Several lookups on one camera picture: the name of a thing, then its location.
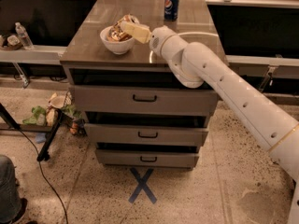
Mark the black tripod leg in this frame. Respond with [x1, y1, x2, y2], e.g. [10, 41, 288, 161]
[36, 110, 64, 161]

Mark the top grey drawer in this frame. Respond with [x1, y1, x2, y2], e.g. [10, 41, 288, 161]
[69, 85, 218, 116]

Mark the small dish with objects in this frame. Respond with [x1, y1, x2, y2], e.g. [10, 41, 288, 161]
[0, 35, 22, 51]

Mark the white ceramic bowl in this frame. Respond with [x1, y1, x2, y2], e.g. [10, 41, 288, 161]
[100, 27, 135, 55]

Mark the black floor cable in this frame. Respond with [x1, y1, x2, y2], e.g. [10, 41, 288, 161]
[17, 128, 69, 224]

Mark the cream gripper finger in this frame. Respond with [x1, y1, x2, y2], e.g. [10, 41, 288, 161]
[121, 21, 151, 44]

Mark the bottom grey drawer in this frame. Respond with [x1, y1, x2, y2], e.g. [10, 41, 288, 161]
[95, 149, 199, 169]

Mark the middle grey drawer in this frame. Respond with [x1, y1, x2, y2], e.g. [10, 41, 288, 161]
[85, 124, 208, 147]

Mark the blue Pepsi can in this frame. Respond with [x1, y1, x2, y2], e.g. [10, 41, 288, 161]
[164, 0, 179, 21]

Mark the grey drawer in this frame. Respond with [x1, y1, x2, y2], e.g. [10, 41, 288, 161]
[85, 124, 208, 147]
[95, 149, 199, 169]
[69, 85, 218, 116]

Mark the grey drawer cabinet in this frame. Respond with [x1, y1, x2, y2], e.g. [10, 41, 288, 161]
[59, 0, 230, 170]

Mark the person's jeans leg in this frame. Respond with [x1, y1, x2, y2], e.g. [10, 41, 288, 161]
[0, 155, 27, 224]

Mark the clear plastic water bottle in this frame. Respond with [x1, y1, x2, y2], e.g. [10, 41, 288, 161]
[15, 22, 34, 49]

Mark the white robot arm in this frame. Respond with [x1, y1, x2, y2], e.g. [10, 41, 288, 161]
[121, 21, 299, 181]

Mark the blue tape cross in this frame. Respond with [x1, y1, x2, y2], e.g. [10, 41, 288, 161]
[129, 168, 157, 204]

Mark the orange can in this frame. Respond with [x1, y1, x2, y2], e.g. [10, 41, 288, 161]
[107, 14, 139, 42]

